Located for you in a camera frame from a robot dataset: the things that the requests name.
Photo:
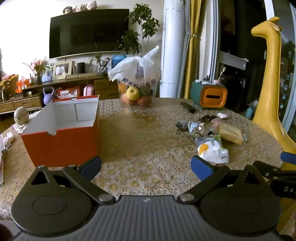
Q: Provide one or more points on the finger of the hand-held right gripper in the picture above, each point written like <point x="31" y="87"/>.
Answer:
<point x="263" y="167"/>
<point x="288" y="157"/>

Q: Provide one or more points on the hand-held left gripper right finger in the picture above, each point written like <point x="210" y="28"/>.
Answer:
<point x="201" y="170"/>

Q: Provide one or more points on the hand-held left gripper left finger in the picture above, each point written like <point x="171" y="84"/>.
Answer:
<point x="92" y="165"/>

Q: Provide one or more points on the white orange snack packet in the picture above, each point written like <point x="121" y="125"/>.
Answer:
<point x="211" y="150"/>

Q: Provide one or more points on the red cardboard box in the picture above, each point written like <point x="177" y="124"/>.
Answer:
<point x="60" y="146"/>

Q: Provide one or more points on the silver white pouch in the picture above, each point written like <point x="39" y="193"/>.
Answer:
<point x="201" y="128"/>

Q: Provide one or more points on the beige bread slice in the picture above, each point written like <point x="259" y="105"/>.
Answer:
<point x="231" y="134"/>

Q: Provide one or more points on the large black wrapper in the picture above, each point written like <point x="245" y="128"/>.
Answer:
<point x="207" y="118"/>

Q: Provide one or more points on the white tissue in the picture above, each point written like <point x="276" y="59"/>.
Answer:
<point x="222" y="115"/>

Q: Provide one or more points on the gold floral lace tablecloth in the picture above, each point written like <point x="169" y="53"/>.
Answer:
<point x="143" y="143"/>

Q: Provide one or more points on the blue bottle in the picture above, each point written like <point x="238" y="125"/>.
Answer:
<point x="249" y="112"/>

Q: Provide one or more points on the black remote control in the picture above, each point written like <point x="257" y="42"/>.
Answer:
<point x="187" y="107"/>

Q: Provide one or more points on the green orange tissue box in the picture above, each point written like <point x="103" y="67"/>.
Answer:
<point x="196" y="95"/>

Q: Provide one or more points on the orange package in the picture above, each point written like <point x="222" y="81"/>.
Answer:
<point x="69" y="92"/>

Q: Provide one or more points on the yellow giraffe statue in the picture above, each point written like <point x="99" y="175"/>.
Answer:
<point x="269" y="81"/>

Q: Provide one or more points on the purple kettlebell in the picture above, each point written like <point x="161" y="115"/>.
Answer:
<point x="48" y="97"/>

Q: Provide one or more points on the red apple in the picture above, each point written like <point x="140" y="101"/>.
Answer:
<point x="143" y="100"/>

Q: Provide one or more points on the yellow apple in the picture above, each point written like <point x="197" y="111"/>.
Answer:
<point x="133" y="93"/>

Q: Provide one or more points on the orange fruit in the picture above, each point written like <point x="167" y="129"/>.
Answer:
<point x="122" y="88"/>

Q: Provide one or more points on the beige helmet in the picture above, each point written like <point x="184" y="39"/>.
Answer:
<point x="21" y="115"/>

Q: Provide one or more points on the clear fruit jar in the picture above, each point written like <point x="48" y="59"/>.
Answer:
<point x="148" y="92"/>

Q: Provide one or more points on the wooden tv cabinet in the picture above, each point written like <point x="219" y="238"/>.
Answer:
<point x="25" y="102"/>

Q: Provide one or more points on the black cylinder speaker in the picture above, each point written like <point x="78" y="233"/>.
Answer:
<point x="81" y="68"/>

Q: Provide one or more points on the small plant in glass vase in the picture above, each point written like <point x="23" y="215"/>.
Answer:
<point x="101" y="67"/>

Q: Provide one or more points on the paint brush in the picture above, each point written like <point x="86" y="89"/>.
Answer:
<point x="222" y="73"/>

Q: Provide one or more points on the white plastic bag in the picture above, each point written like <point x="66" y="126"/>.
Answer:
<point x="134" y="69"/>

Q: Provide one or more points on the orange toy figures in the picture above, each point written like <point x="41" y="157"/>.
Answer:
<point x="22" y="85"/>

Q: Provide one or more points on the blue picture book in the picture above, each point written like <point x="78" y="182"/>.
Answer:
<point x="116" y="60"/>

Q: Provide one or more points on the pink flowers in vase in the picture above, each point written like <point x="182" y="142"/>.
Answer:
<point x="39" y="67"/>

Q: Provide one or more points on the yellow curtain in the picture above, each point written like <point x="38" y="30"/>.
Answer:
<point x="193" y="58"/>

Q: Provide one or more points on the yellow toy figure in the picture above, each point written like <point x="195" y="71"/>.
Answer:
<point x="9" y="84"/>

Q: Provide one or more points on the white standing air conditioner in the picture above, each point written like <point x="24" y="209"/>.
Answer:
<point x="173" y="46"/>

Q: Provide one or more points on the black television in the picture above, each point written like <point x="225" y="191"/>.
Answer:
<point x="89" y="33"/>

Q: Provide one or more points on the green potted plant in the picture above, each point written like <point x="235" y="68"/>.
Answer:
<point x="143" y="23"/>

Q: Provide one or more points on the grey plush toy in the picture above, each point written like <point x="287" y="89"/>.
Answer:
<point x="67" y="10"/>

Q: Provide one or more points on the pink plush toy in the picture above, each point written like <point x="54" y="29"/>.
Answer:
<point x="92" y="5"/>
<point x="81" y="8"/>

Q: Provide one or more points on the photo frame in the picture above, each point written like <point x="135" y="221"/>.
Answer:
<point x="61" y="69"/>

